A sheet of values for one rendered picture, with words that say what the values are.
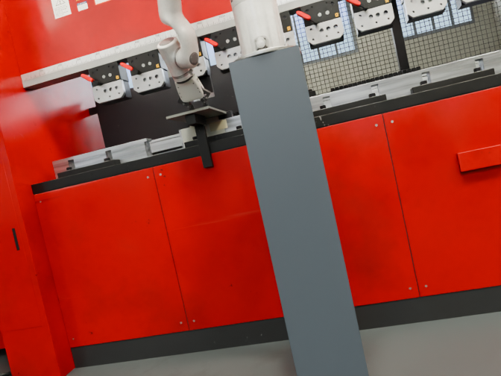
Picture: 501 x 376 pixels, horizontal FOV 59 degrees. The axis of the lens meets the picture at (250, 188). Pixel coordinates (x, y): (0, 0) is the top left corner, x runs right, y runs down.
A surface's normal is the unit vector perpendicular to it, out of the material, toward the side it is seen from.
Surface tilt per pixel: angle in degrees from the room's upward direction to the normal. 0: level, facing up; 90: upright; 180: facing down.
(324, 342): 90
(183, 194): 90
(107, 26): 90
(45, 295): 90
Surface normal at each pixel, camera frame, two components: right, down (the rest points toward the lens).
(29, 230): 0.96, -0.20
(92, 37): -0.20, 0.08
